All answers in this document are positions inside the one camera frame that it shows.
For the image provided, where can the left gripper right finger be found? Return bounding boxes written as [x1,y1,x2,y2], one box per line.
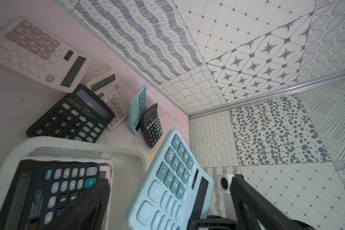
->
[230,174,314,230]

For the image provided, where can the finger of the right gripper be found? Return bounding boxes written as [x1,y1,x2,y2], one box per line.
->
[187,215,237,230]

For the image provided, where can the small blue calculator back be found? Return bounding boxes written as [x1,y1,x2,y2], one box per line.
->
[127,84,147,136]

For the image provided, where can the white plastic storage box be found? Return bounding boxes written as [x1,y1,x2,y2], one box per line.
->
[0,137,146,230]

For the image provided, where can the pink calculator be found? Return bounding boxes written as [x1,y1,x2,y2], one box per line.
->
[86,71,129,130]
[99,163,113,186]
[0,18,91,94]

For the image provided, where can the black calculator back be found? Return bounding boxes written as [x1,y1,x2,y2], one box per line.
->
[140,103,163,149]

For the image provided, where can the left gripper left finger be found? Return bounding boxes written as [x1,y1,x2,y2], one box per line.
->
[44,179,111,230]

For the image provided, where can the small black calculator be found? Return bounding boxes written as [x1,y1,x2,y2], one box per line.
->
[26,84,116,143]

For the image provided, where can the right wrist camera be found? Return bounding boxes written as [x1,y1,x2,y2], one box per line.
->
[217,174,238,221]

